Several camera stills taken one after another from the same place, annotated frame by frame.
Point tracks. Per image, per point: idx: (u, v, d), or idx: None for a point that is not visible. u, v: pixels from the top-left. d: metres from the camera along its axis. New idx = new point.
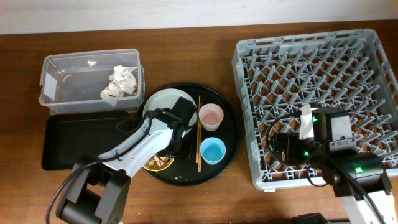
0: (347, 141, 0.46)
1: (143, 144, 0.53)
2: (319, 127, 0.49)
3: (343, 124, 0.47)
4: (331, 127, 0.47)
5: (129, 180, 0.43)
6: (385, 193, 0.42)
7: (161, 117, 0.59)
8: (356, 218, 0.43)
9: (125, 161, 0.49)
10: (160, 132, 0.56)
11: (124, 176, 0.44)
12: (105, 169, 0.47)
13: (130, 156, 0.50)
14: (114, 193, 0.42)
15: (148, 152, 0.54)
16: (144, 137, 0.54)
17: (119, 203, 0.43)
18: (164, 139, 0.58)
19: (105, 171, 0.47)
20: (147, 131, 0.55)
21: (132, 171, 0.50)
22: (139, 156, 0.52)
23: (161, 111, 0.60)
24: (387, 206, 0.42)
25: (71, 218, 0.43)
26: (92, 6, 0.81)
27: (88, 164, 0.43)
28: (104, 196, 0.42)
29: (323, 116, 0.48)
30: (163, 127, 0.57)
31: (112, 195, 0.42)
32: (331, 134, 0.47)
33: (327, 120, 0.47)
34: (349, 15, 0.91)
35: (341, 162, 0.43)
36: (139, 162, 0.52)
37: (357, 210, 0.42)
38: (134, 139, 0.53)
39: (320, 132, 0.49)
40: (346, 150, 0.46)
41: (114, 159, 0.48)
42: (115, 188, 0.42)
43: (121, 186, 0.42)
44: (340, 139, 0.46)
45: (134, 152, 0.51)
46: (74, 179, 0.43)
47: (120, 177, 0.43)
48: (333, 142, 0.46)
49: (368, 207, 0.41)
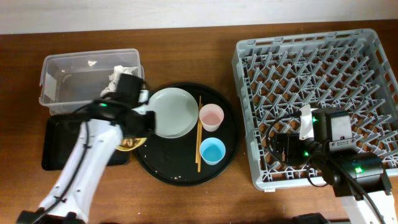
0: (347, 141, 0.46)
1: (85, 166, 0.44)
2: (319, 127, 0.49)
3: (343, 124, 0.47)
4: (331, 127, 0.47)
5: None
6: (385, 193, 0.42)
7: (100, 114, 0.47)
8: (356, 218, 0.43)
9: (71, 201, 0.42)
10: (102, 137, 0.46)
11: None
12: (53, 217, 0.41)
13: (75, 190, 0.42)
14: None
15: (96, 168, 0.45)
16: (84, 155, 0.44)
17: None
18: (114, 136, 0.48)
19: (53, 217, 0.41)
20: (87, 144, 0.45)
21: (86, 199, 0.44)
22: (87, 182, 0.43)
23: (99, 105, 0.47)
24: (387, 206, 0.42)
25: None
26: (92, 6, 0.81)
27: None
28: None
29: (323, 116, 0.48)
30: (106, 128, 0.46)
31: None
32: (331, 134, 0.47)
33: (326, 120, 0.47)
34: (349, 15, 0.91)
35: (341, 162, 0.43)
36: (91, 182, 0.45)
37: (357, 210, 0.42)
38: (73, 163, 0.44)
39: (320, 132, 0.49)
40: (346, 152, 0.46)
41: (57, 203, 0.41)
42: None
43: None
44: (340, 139, 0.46)
45: (78, 180, 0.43)
46: None
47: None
48: (333, 142, 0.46)
49: (368, 207, 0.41)
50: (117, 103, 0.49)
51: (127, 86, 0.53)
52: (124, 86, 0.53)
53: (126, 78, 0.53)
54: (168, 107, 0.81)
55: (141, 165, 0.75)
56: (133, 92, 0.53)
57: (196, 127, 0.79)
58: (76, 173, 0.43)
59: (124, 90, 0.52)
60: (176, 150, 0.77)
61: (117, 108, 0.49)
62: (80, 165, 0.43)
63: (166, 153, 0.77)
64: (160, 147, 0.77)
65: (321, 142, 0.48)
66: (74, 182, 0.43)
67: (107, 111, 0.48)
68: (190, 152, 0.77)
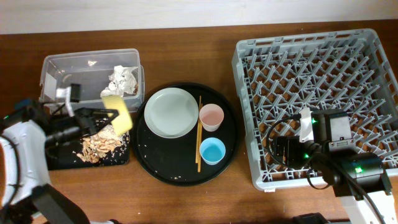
0: (347, 141, 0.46)
1: (28, 154, 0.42)
2: (318, 127, 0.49)
3: (342, 124, 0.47)
4: (330, 127, 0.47)
5: (48, 189, 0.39)
6: (385, 193, 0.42)
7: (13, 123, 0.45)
8: (356, 218, 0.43)
9: (30, 180, 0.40)
10: (20, 132, 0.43)
11: (41, 190, 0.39)
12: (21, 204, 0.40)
13: (27, 173, 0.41)
14: (53, 210, 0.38)
15: (34, 150, 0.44)
16: (18, 147, 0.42)
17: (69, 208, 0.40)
18: (33, 132, 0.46)
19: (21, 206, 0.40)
20: (13, 142, 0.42)
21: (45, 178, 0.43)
22: (33, 160, 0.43)
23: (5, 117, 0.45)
24: (387, 206, 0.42)
25: None
26: (93, 6, 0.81)
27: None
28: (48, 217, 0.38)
29: (322, 117, 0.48)
30: (21, 126, 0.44)
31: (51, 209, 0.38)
32: (331, 134, 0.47)
33: (326, 121, 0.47)
34: (349, 15, 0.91)
35: (341, 162, 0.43)
36: (41, 169, 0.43)
37: (357, 210, 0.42)
38: (11, 163, 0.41)
39: (319, 134, 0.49)
40: (346, 151, 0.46)
41: (19, 191, 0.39)
42: (48, 203, 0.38)
43: (46, 194, 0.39)
44: (339, 139, 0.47)
45: (25, 168, 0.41)
46: None
47: (44, 198, 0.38)
48: (332, 142, 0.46)
49: (368, 206, 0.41)
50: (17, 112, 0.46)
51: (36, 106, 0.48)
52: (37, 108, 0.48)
53: (32, 106, 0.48)
54: (168, 107, 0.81)
55: (142, 165, 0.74)
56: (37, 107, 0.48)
57: (196, 127, 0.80)
58: (22, 163, 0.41)
59: (32, 107, 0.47)
60: (176, 150, 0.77)
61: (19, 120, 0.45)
62: (20, 156, 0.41)
63: (166, 153, 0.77)
64: (160, 147, 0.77)
65: (320, 142, 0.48)
66: (23, 170, 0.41)
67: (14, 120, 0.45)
68: (190, 152, 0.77)
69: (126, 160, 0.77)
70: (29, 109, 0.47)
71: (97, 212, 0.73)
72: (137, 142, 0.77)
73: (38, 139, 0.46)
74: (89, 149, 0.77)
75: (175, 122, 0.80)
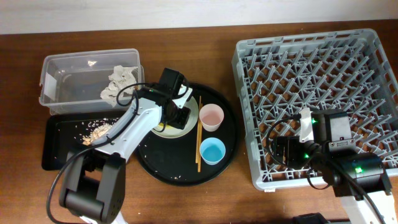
0: (347, 142, 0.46)
1: (135, 127, 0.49)
2: (318, 127, 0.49)
3: (342, 124, 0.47)
4: (330, 127, 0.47)
5: (124, 162, 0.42)
6: (385, 194, 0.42)
7: (149, 96, 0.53)
8: (356, 218, 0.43)
9: (119, 144, 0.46)
10: (147, 109, 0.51)
11: (117, 158, 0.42)
12: (99, 155, 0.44)
13: (122, 138, 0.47)
14: (110, 176, 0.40)
15: (141, 130, 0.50)
16: (134, 118, 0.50)
17: (119, 185, 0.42)
18: (155, 114, 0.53)
19: (99, 157, 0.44)
20: (136, 111, 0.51)
21: (127, 153, 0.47)
22: (134, 137, 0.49)
23: (148, 91, 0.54)
24: (387, 206, 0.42)
25: (75, 204, 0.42)
26: (92, 6, 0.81)
27: (83, 150, 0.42)
28: (102, 179, 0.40)
29: (322, 117, 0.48)
30: (151, 104, 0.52)
31: (109, 177, 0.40)
32: (331, 134, 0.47)
33: (326, 121, 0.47)
34: (349, 15, 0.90)
35: (341, 162, 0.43)
36: (131, 147, 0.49)
37: (357, 210, 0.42)
38: (123, 121, 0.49)
39: (319, 134, 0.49)
40: (346, 151, 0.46)
41: (106, 144, 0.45)
42: (112, 171, 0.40)
43: (117, 166, 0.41)
44: (339, 139, 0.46)
45: (125, 134, 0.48)
46: (70, 168, 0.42)
47: (113, 163, 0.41)
48: (332, 142, 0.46)
49: (368, 207, 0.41)
50: (160, 92, 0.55)
51: (170, 79, 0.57)
52: (171, 81, 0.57)
53: (168, 73, 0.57)
54: None
55: (142, 165, 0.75)
56: (176, 85, 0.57)
57: (196, 127, 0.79)
58: (126, 129, 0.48)
59: (166, 83, 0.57)
60: (176, 150, 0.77)
61: (159, 96, 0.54)
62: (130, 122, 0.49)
63: (166, 153, 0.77)
64: (160, 147, 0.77)
65: (320, 142, 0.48)
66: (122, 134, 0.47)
67: (153, 95, 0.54)
68: (190, 152, 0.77)
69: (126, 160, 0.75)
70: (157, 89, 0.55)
71: None
72: None
73: (153, 121, 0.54)
74: None
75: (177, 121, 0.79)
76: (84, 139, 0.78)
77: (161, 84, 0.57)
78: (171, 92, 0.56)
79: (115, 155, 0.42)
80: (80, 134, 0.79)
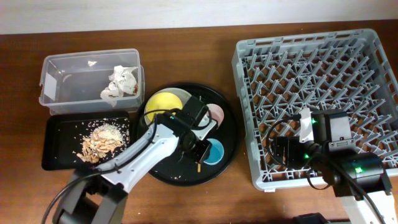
0: (347, 142, 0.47)
1: (147, 157, 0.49)
2: (318, 127, 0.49)
3: (343, 124, 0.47)
4: (330, 127, 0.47)
5: (125, 196, 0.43)
6: (385, 193, 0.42)
7: (170, 124, 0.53)
8: (356, 218, 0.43)
9: (125, 173, 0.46)
10: (163, 139, 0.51)
11: (120, 191, 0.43)
12: (103, 182, 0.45)
13: (129, 168, 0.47)
14: (109, 209, 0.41)
15: (149, 162, 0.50)
16: (147, 147, 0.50)
17: (117, 213, 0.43)
18: (170, 145, 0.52)
19: (102, 183, 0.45)
20: (151, 139, 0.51)
21: (132, 184, 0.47)
22: (142, 168, 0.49)
23: (169, 116, 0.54)
24: (387, 206, 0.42)
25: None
26: (93, 6, 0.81)
27: (87, 177, 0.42)
28: (101, 210, 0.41)
29: (322, 117, 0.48)
30: (170, 133, 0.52)
31: (108, 209, 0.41)
32: (331, 134, 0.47)
33: (326, 121, 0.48)
34: (349, 16, 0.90)
35: (341, 162, 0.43)
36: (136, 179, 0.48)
37: (357, 210, 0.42)
38: (134, 149, 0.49)
39: (319, 134, 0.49)
40: (346, 151, 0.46)
41: (112, 172, 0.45)
42: (111, 203, 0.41)
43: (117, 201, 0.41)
44: (339, 139, 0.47)
45: (134, 163, 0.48)
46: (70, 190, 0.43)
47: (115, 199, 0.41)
48: (332, 142, 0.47)
49: (368, 207, 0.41)
50: (181, 122, 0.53)
51: (194, 107, 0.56)
52: (194, 109, 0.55)
53: (193, 101, 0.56)
54: None
55: None
56: (198, 115, 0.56)
57: None
58: (137, 159, 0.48)
59: (189, 111, 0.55)
60: None
61: (181, 126, 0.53)
62: (142, 152, 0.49)
63: None
64: None
65: (320, 142, 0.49)
66: (131, 163, 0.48)
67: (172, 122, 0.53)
68: None
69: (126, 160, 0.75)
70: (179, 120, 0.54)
71: None
72: None
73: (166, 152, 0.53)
74: (89, 149, 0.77)
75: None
76: (84, 139, 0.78)
77: (184, 112, 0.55)
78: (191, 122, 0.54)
79: (118, 189, 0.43)
80: (80, 134, 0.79)
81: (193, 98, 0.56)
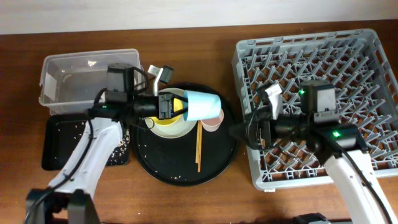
0: (332, 113, 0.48)
1: (96, 153, 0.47)
2: (306, 98, 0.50)
3: (329, 96, 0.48)
4: (317, 99, 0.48)
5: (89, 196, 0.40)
6: (362, 152, 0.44)
7: (103, 112, 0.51)
8: (336, 178, 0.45)
9: (79, 178, 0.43)
10: (104, 129, 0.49)
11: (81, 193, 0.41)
12: (61, 195, 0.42)
13: (82, 171, 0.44)
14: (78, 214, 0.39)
15: (102, 154, 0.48)
16: (91, 144, 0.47)
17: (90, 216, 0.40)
18: (115, 131, 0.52)
19: (62, 196, 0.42)
20: (92, 135, 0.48)
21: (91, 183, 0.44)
22: (94, 165, 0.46)
23: (101, 106, 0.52)
24: (365, 164, 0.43)
25: None
26: (92, 6, 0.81)
27: (40, 199, 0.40)
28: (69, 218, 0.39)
29: (310, 89, 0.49)
30: (106, 121, 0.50)
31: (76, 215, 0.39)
32: (316, 106, 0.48)
33: (313, 93, 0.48)
34: (349, 16, 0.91)
35: (323, 130, 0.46)
36: (95, 173, 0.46)
37: (337, 169, 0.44)
38: (80, 150, 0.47)
39: (306, 104, 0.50)
40: (329, 121, 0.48)
41: (65, 183, 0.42)
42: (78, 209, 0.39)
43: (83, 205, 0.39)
44: (324, 111, 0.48)
45: (86, 163, 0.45)
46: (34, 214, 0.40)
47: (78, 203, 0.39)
48: (317, 113, 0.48)
49: (347, 164, 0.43)
50: (114, 107, 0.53)
51: (117, 83, 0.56)
52: (120, 83, 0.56)
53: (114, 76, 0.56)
54: None
55: (142, 165, 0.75)
56: (127, 83, 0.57)
57: (196, 127, 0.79)
58: (84, 158, 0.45)
59: (117, 88, 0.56)
60: (177, 150, 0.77)
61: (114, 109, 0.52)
62: (88, 149, 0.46)
63: (166, 153, 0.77)
64: (160, 147, 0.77)
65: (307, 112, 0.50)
66: (82, 165, 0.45)
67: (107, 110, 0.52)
68: (190, 152, 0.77)
69: (126, 160, 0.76)
70: (111, 99, 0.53)
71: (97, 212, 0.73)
72: (137, 142, 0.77)
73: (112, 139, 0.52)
74: None
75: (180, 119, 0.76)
76: None
77: (111, 90, 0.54)
78: (126, 96, 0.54)
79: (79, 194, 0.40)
80: (80, 134, 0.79)
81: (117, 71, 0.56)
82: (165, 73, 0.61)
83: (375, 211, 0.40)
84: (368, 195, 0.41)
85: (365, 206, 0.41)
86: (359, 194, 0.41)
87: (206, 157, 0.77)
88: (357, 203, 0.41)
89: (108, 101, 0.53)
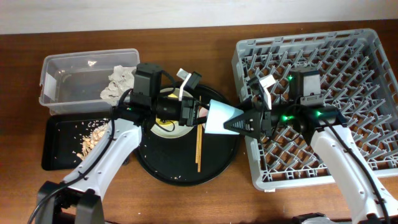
0: (316, 97, 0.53)
1: (112, 154, 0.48)
2: (293, 84, 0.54)
3: (314, 81, 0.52)
4: (303, 84, 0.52)
5: (99, 199, 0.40)
6: (343, 126, 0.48)
7: (126, 116, 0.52)
8: (325, 154, 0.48)
9: (92, 178, 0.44)
10: (125, 132, 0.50)
11: (93, 195, 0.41)
12: (73, 192, 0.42)
13: (96, 171, 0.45)
14: (86, 216, 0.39)
15: (119, 156, 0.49)
16: (110, 145, 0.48)
17: (96, 219, 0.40)
18: (136, 136, 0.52)
19: (73, 194, 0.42)
20: (112, 136, 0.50)
21: (104, 185, 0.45)
22: (109, 166, 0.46)
23: (125, 108, 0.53)
24: (344, 133, 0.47)
25: None
26: (93, 6, 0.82)
27: (53, 192, 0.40)
28: (78, 218, 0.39)
29: (298, 75, 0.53)
30: (128, 124, 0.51)
31: (85, 216, 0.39)
32: (303, 91, 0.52)
33: (300, 79, 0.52)
34: (349, 15, 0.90)
35: (308, 111, 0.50)
36: (110, 173, 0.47)
37: (322, 142, 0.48)
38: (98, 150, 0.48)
39: (295, 89, 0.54)
40: (314, 105, 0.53)
41: (78, 180, 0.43)
42: (86, 210, 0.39)
43: (91, 206, 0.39)
44: (310, 95, 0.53)
45: (101, 165, 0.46)
46: (44, 207, 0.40)
47: (88, 203, 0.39)
48: (303, 98, 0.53)
49: (330, 135, 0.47)
50: (138, 109, 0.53)
51: (143, 86, 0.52)
52: (146, 86, 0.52)
53: (138, 77, 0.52)
54: None
55: (142, 165, 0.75)
56: (155, 88, 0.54)
57: (196, 127, 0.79)
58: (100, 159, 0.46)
59: (142, 90, 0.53)
60: (177, 150, 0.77)
61: (137, 113, 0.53)
62: (106, 151, 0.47)
63: (166, 154, 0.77)
64: (160, 147, 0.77)
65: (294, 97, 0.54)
66: (97, 166, 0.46)
67: (131, 113, 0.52)
68: (190, 152, 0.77)
69: (126, 160, 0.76)
70: (136, 101, 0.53)
71: None
72: None
73: (132, 144, 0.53)
74: (89, 149, 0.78)
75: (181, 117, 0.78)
76: (84, 140, 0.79)
77: (137, 92, 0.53)
78: (151, 100, 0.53)
79: (90, 194, 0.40)
80: (80, 134, 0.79)
81: (140, 70, 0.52)
82: (193, 79, 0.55)
83: (359, 173, 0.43)
84: (351, 160, 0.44)
85: (347, 169, 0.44)
86: (342, 159, 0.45)
87: (206, 157, 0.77)
88: (342, 169, 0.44)
89: (134, 102, 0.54)
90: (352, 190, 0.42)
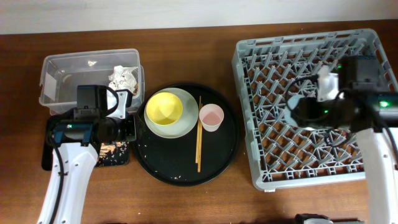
0: (372, 85, 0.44)
1: (71, 192, 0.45)
2: (343, 71, 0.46)
3: (370, 68, 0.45)
4: (357, 68, 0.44)
5: None
6: None
7: (72, 132, 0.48)
8: (369, 158, 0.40)
9: None
10: (75, 161, 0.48)
11: None
12: None
13: (60, 219, 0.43)
14: None
15: (79, 189, 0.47)
16: (63, 182, 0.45)
17: None
18: (89, 155, 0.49)
19: None
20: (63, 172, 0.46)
21: None
22: (71, 207, 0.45)
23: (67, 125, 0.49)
24: None
25: None
26: (92, 6, 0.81)
27: None
28: None
29: (349, 60, 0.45)
30: (78, 151, 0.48)
31: None
32: (356, 74, 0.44)
33: (353, 63, 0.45)
34: (349, 16, 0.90)
35: (369, 95, 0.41)
36: (75, 211, 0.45)
37: (374, 145, 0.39)
38: (53, 193, 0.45)
39: (346, 75, 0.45)
40: (372, 90, 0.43)
41: None
42: None
43: None
44: (364, 82, 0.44)
45: (62, 209, 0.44)
46: None
47: None
48: (356, 83, 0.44)
49: (386, 140, 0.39)
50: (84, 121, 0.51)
51: (89, 100, 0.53)
52: (91, 100, 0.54)
53: (85, 91, 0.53)
54: None
55: (141, 165, 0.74)
56: (99, 101, 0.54)
57: (196, 127, 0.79)
58: (59, 205, 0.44)
59: (87, 104, 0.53)
60: (176, 150, 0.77)
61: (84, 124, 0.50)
62: (62, 193, 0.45)
63: (166, 154, 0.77)
64: (160, 147, 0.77)
65: (342, 85, 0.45)
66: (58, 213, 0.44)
67: (79, 128, 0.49)
68: (190, 152, 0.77)
69: (126, 160, 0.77)
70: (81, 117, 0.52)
71: (97, 213, 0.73)
72: (137, 142, 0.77)
73: (90, 165, 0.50)
74: None
75: (182, 119, 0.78)
76: None
77: (82, 107, 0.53)
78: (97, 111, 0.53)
79: None
80: None
81: (82, 89, 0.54)
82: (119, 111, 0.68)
83: None
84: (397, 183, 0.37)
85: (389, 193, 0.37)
86: (389, 178, 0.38)
87: (207, 157, 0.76)
88: (383, 189, 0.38)
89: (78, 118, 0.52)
90: (384, 216, 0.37)
